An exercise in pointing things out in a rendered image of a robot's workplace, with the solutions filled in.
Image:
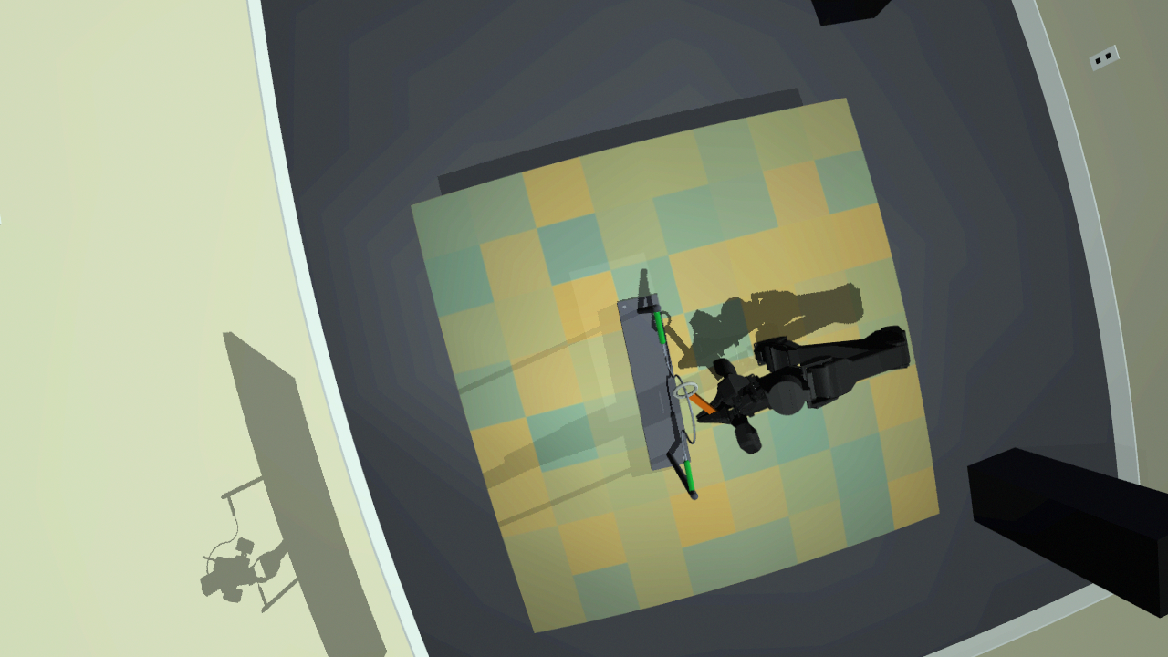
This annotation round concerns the orange bar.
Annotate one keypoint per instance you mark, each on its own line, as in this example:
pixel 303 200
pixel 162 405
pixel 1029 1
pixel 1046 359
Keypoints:
pixel 695 398

